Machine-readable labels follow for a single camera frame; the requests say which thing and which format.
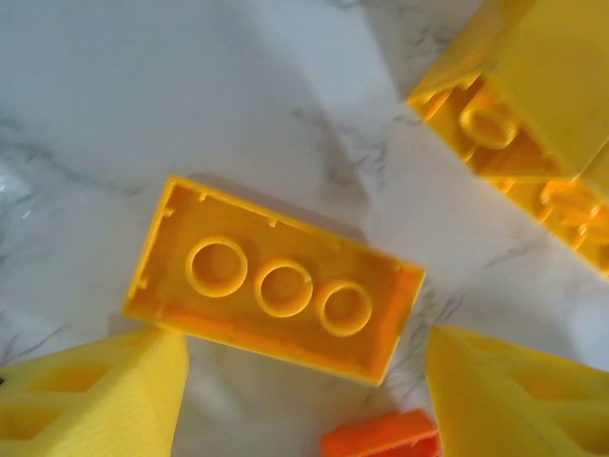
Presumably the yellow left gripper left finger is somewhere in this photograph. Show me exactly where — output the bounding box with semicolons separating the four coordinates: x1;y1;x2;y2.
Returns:
0;326;190;457

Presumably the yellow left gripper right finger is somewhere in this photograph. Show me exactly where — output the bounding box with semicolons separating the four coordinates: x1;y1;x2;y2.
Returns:
425;326;609;457

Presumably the yellow long lego brick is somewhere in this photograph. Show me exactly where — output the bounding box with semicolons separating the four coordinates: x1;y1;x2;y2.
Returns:
122;174;426;387

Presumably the orange lego brick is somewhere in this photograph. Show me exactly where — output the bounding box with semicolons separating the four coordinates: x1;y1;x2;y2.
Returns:
321;407;442;457

